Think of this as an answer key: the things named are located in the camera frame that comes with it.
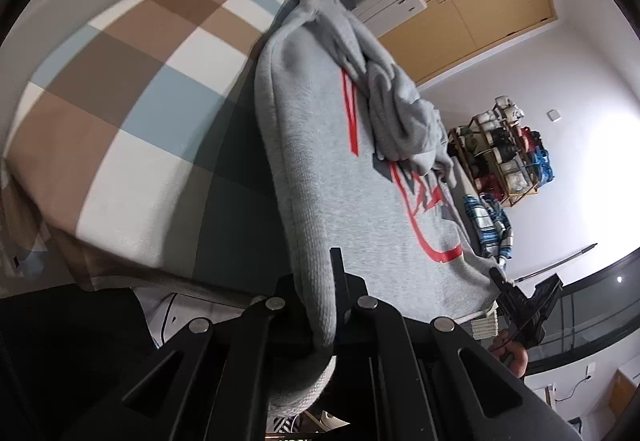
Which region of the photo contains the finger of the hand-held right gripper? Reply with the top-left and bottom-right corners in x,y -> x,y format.
487,266 -> 523,304

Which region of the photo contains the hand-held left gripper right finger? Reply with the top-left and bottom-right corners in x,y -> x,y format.
330,248 -> 583,441

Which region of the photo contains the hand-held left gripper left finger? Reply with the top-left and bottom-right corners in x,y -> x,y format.
62,297 -> 313,441

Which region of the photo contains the grey sweatshirt with red print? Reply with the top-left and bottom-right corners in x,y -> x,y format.
254,0 -> 506,417

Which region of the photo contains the person's right hand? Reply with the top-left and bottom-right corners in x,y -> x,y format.
487,328 -> 530,379

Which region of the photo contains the blue plaid shirt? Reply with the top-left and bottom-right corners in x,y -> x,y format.
462,193 -> 516,267

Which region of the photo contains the metal rod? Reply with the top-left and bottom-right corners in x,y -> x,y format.
515,243 -> 598,283

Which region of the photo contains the black glass railing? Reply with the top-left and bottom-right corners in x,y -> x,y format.
520,246 -> 640,377

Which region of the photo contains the wooden shoe rack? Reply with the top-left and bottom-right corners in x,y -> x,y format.
447,96 -> 557,209

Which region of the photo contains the cardboard box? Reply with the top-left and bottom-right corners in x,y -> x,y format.
607,366 -> 638,417

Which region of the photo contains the row of shoes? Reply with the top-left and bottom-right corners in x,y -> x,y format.
450,96 -> 557,202

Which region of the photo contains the wooden door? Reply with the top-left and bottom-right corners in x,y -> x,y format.
377,0 -> 558,86

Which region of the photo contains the checked brown blue bedding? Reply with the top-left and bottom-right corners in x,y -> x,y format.
0,0 -> 321,302

